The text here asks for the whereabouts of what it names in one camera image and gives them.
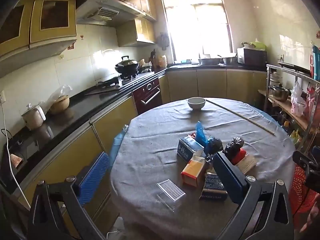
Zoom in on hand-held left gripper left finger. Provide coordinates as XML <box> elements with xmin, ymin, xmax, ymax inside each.
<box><xmin>27</xmin><ymin>151</ymin><xmax>110</xmax><ymax>240</ymax></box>

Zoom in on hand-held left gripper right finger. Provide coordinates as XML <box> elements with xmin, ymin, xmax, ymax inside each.
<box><xmin>212</xmin><ymin>152</ymin><xmax>294</xmax><ymax>240</ymax></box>

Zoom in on beige medicine box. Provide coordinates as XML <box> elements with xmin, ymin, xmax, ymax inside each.
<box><xmin>236</xmin><ymin>154</ymin><xmax>257</xmax><ymax>174</ymax></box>

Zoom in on red plastic basket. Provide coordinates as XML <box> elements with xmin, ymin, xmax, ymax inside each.
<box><xmin>289</xmin><ymin>164</ymin><xmax>320</xmax><ymax>216</ymax></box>

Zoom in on blue white medicine box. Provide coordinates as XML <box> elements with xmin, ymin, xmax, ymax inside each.
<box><xmin>177</xmin><ymin>135</ymin><xmax>205</xmax><ymax>162</ymax></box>

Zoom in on blue plastic bag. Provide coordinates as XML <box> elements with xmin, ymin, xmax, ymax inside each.
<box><xmin>195</xmin><ymin>121</ymin><xmax>209</xmax><ymax>153</ymax></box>

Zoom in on person's right hand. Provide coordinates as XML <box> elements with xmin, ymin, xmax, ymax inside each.
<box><xmin>299</xmin><ymin>199</ymin><xmax>320</xmax><ymax>233</ymax></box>

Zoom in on dark blue medicine box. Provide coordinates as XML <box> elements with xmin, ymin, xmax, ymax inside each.
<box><xmin>199</xmin><ymin>172</ymin><xmax>228</xmax><ymax>201</ymax></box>

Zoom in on red crumpled plastic bag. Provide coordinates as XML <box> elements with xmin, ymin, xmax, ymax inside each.
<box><xmin>231</xmin><ymin>148</ymin><xmax>247</xmax><ymax>165</ymax></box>

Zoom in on yellow base cabinets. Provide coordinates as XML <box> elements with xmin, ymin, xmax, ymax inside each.
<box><xmin>12</xmin><ymin>69</ymin><xmax>268</xmax><ymax>240</ymax></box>

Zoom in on black plastic bag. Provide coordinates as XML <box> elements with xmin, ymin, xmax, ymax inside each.
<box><xmin>205</xmin><ymin>136</ymin><xmax>224</xmax><ymax>163</ymax></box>
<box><xmin>223</xmin><ymin>137</ymin><xmax>244</xmax><ymax>159</ymax></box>

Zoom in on orange medicine box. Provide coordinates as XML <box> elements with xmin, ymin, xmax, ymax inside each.
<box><xmin>181</xmin><ymin>155</ymin><xmax>207</xmax><ymax>187</ymax></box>

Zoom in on blue table cover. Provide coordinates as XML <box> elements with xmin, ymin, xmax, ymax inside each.
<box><xmin>108</xmin><ymin>105</ymin><xmax>273</xmax><ymax>160</ymax></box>

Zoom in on clear plastic blister tray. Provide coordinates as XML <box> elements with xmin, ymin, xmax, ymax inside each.
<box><xmin>157</xmin><ymin>179</ymin><xmax>187</xmax><ymax>202</ymax></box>

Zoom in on long wooden stick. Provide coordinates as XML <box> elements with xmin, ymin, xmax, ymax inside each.
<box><xmin>205</xmin><ymin>99</ymin><xmax>275</xmax><ymax>135</ymax></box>

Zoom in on white pink plastic bag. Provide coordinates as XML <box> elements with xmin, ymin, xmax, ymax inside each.
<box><xmin>290</xmin><ymin>81</ymin><xmax>307</xmax><ymax>117</ymax></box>

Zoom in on clear plastic lid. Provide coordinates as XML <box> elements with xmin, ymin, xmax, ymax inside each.
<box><xmin>157</xmin><ymin>194</ymin><xmax>176</xmax><ymax>212</ymax></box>

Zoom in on black kitchen countertop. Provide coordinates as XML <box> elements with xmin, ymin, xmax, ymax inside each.
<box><xmin>0</xmin><ymin>65</ymin><xmax>268</xmax><ymax>195</ymax></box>

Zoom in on grey tablecloth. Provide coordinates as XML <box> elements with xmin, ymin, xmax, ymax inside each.
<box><xmin>110</xmin><ymin>97</ymin><xmax>297</xmax><ymax>240</ymax></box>

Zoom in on white ceramic bowl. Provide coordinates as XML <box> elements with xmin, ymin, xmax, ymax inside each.
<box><xmin>187</xmin><ymin>97</ymin><xmax>206</xmax><ymax>111</ymax></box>

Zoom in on clay pot in plastic bag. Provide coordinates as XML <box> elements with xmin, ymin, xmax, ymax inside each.
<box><xmin>41</xmin><ymin>84</ymin><xmax>73</xmax><ymax>115</ymax></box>

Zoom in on steel pot with lid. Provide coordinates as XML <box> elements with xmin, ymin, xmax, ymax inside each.
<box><xmin>269</xmin><ymin>84</ymin><xmax>292</xmax><ymax>102</ymax></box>

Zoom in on small white rice cooker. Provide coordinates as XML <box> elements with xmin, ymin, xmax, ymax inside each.
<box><xmin>21</xmin><ymin>103</ymin><xmax>46</xmax><ymax>130</ymax></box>

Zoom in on maroon built-in oven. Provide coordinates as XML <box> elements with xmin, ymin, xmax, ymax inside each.
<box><xmin>132</xmin><ymin>77</ymin><xmax>163</xmax><ymax>115</ymax></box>

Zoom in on metal storage rack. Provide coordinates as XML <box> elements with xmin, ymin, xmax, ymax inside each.
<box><xmin>257</xmin><ymin>64</ymin><xmax>320</xmax><ymax>155</ymax></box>

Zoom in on black induction cooker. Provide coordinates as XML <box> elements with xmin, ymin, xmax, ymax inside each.
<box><xmin>278</xmin><ymin>61</ymin><xmax>312</xmax><ymax>75</ymax></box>

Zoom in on black gas stove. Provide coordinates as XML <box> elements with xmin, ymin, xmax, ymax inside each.
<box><xmin>97</xmin><ymin>71</ymin><xmax>155</xmax><ymax>90</ymax></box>

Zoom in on blue cylinder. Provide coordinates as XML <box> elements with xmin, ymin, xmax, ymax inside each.
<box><xmin>311</xmin><ymin>44</ymin><xmax>320</xmax><ymax>81</ymax></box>

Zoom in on black wok with lid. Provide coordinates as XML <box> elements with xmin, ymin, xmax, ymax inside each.
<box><xmin>115</xmin><ymin>56</ymin><xmax>140</xmax><ymax>75</ymax></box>

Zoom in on wide metal pan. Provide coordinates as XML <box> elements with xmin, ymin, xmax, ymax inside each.
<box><xmin>198</xmin><ymin>57</ymin><xmax>222</xmax><ymax>65</ymax></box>

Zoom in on dark microwave oven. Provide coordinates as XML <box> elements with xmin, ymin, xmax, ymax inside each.
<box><xmin>237</xmin><ymin>47</ymin><xmax>267</xmax><ymax>67</ymax></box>

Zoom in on beige kitchen bowls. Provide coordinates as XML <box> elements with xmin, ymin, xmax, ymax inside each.
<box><xmin>138</xmin><ymin>59</ymin><xmax>153</xmax><ymax>73</ymax></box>

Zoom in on green plastic basin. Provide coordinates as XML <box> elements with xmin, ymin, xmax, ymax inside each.
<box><xmin>249</xmin><ymin>41</ymin><xmax>267</xmax><ymax>51</ymax></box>

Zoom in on bright kitchen window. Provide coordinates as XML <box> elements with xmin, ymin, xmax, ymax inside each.
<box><xmin>159</xmin><ymin>0</ymin><xmax>234</xmax><ymax>64</ymax></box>

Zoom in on grey range hood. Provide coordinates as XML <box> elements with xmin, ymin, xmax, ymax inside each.
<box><xmin>76</xmin><ymin>0</ymin><xmax>157</xmax><ymax>27</ymax></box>

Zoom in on white power cable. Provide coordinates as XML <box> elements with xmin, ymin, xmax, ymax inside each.
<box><xmin>0</xmin><ymin>101</ymin><xmax>31</xmax><ymax>208</ymax></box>

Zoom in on dark hanging wall ornament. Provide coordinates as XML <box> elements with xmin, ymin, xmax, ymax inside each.
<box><xmin>157</xmin><ymin>33</ymin><xmax>170</xmax><ymax>51</ymax></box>

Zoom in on small yellow wall cabinet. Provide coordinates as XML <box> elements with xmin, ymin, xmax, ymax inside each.
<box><xmin>116</xmin><ymin>19</ymin><xmax>157</xmax><ymax>47</ymax></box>

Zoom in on yellow brown-panel wall cabinet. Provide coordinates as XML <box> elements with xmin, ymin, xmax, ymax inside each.
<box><xmin>0</xmin><ymin>0</ymin><xmax>78</xmax><ymax>78</ymax></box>

